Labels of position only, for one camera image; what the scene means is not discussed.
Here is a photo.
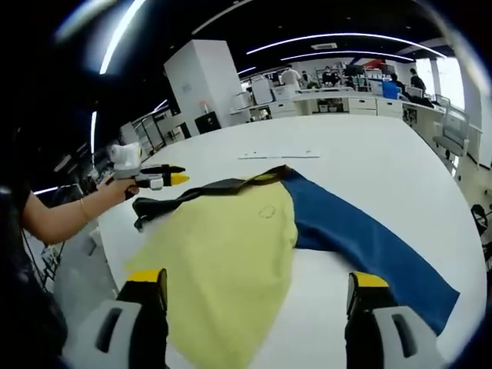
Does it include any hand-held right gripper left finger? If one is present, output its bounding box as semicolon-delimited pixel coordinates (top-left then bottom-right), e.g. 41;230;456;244
63;268;170;369

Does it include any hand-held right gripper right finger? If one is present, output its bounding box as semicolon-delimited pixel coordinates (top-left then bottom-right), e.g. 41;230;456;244
344;271;449;369

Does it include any yellow blue black garment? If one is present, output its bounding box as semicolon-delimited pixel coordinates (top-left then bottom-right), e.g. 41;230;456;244
125;164;461;366

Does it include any white template strip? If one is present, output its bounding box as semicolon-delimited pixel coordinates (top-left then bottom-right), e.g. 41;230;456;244
237;149;321;160

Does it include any person's left hand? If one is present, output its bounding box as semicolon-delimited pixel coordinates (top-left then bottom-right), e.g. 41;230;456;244
99;178;141;204

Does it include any black box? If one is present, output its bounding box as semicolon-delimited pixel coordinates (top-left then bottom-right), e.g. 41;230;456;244
194;114;221;135

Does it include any white square pillar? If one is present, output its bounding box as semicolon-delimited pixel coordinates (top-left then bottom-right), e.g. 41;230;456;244
164;39;247;128

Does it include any white storage box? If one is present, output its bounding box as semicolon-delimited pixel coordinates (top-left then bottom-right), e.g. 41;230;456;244
230;91;253;111
271;85;301;101

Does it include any tall white appliance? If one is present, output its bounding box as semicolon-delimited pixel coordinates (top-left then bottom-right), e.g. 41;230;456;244
251;76;274;105

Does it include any person's dark clothing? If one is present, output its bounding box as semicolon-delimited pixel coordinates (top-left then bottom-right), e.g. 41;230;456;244
0;180;68;369

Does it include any black rounded object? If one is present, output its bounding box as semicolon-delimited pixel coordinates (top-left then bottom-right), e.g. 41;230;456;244
470;204;492;238

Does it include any long white counter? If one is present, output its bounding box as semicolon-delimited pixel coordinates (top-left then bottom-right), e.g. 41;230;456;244
230;86;443;121

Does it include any grey mesh office chair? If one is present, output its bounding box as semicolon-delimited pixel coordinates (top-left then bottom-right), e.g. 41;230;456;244
432;96;473;171

